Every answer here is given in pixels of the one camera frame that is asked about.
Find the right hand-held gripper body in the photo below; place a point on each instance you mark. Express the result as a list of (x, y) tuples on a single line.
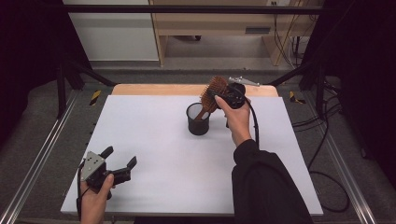
[(235, 96)]

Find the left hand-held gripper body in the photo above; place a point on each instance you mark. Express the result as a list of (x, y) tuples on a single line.
[(93, 168)]

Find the brown wooden paddle hairbrush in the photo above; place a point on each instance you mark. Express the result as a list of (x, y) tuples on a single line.
[(209, 101)]

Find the black mesh cup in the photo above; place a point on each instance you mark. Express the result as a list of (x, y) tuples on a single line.
[(197, 127)]

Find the person's right hand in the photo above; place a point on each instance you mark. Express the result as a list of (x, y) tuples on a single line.
[(238, 124)]

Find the person's left hand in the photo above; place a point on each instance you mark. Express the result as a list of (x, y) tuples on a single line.
[(93, 205)]

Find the white board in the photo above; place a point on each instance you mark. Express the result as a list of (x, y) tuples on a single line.
[(174, 168)]

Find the yellow black tape strip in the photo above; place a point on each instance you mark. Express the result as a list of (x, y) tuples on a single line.
[(294, 97), (95, 97)]

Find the light wooden table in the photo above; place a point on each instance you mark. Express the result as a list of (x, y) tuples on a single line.
[(155, 89)]

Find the wooden desk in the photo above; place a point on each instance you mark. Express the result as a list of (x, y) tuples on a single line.
[(214, 26)]

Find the white cabinet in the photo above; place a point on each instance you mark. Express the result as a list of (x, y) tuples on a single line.
[(115, 34)]

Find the black curtain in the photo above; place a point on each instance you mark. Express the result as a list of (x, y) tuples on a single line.
[(28, 62), (367, 77)]

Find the aluminium rail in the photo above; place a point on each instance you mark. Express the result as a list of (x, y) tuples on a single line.
[(34, 168), (345, 174)]

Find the black frame strut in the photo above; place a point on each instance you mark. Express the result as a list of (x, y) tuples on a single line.
[(62, 90), (319, 90)]

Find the black metal frame bar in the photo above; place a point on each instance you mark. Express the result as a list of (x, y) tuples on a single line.
[(186, 9)]

